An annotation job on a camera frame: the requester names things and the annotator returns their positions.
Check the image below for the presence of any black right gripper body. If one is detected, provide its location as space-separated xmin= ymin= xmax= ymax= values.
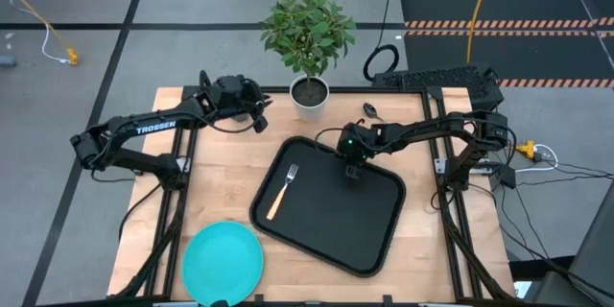
xmin=335 ymin=121 xmax=386 ymax=161

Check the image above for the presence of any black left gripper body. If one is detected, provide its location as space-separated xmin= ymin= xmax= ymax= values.
xmin=209 ymin=75 xmax=266 ymax=118

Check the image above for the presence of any spoon with blue handle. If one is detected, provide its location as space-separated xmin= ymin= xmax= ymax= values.
xmin=362 ymin=101 xmax=386 ymax=123

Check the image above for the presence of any black plastic tray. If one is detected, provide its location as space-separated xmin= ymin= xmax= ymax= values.
xmin=248 ymin=134 xmax=408 ymax=278

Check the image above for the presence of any fork with orange handle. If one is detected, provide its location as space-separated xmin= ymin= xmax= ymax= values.
xmin=265 ymin=162 xmax=300 ymax=223

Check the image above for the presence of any teal plate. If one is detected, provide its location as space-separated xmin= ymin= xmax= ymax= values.
xmin=180 ymin=221 xmax=266 ymax=307

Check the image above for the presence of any white plant pot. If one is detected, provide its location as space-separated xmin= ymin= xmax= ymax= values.
xmin=288 ymin=74 xmax=331 ymax=123

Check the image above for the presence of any green leafy plant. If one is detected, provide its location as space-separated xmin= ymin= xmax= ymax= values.
xmin=258 ymin=0 xmax=358 ymax=79

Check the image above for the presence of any black perforated computer case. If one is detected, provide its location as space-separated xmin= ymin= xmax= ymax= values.
xmin=370 ymin=64 xmax=506 ymax=112

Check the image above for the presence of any black mat with hazard stripes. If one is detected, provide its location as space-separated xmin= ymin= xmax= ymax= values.
xmin=398 ymin=0 xmax=614 ymax=31
xmin=402 ymin=30 xmax=614 ymax=89

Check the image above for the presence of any black power adapter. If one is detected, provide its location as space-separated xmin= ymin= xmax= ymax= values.
xmin=487 ymin=162 xmax=518 ymax=192

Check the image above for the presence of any yellow power plug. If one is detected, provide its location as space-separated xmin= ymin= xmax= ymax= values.
xmin=514 ymin=139 xmax=537 ymax=160

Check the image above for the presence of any dark grey panel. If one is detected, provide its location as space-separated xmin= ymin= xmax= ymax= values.
xmin=526 ymin=180 xmax=614 ymax=307

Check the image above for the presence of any black aluminium table frame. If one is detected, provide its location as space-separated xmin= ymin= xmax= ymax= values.
xmin=114 ymin=70 xmax=517 ymax=307

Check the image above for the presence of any black looped cable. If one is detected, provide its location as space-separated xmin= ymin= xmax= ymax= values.
xmin=362 ymin=0 xmax=401 ymax=83

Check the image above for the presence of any yellow floor cable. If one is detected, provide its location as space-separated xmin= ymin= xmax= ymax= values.
xmin=0 ymin=0 xmax=80 ymax=67

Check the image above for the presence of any yellow hanging cable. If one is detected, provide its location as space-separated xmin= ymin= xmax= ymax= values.
xmin=465 ymin=0 xmax=497 ymax=65

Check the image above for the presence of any white power cable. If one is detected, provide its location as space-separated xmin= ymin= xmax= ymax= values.
xmin=515 ymin=142 xmax=560 ymax=175

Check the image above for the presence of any black power cable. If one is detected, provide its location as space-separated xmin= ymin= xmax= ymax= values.
xmin=498 ymin=184 xmax=614 ymax=299

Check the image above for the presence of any white floor cable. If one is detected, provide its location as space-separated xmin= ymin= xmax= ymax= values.
xmin=9 ymin=0 xmax=71 ymax=65

